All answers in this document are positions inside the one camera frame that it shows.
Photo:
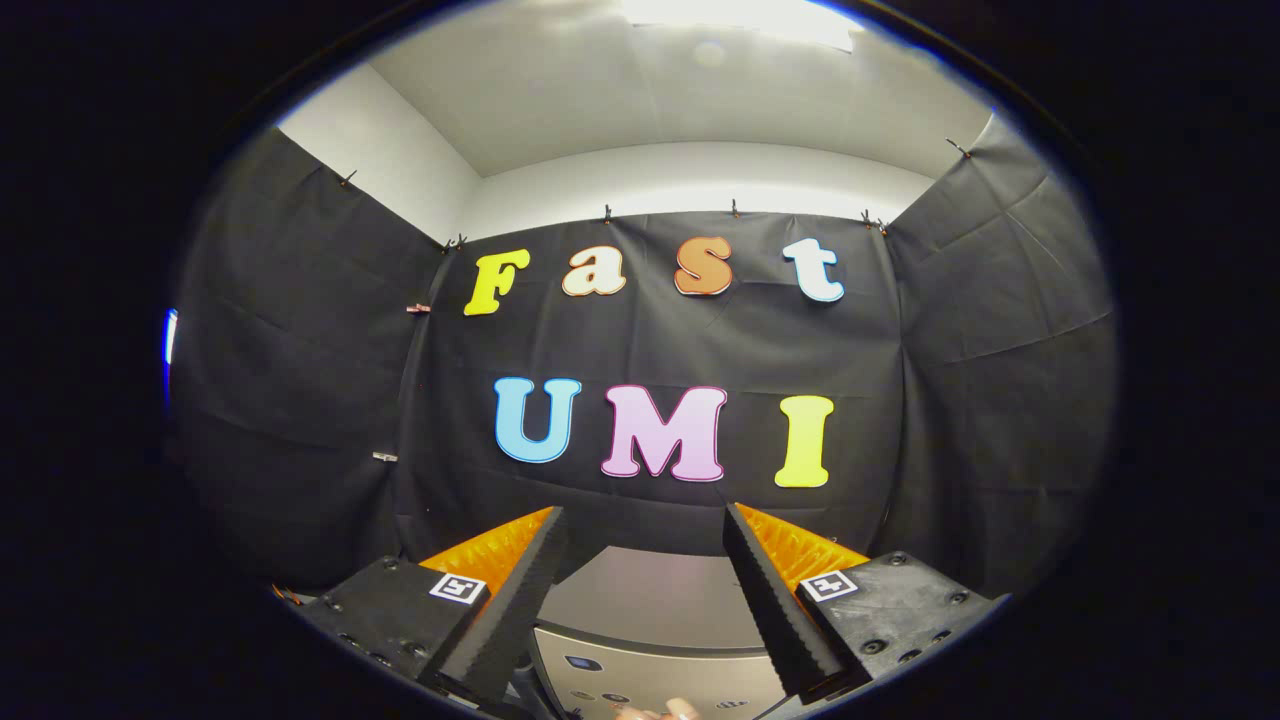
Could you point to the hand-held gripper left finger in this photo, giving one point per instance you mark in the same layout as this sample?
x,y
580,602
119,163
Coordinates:
x,y
510,600

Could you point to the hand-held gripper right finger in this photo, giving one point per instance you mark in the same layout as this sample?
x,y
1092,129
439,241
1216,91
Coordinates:
x,y
780,610

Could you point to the black backdrop cloth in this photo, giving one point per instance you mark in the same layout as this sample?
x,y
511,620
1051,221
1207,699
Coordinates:
x,y
700,340

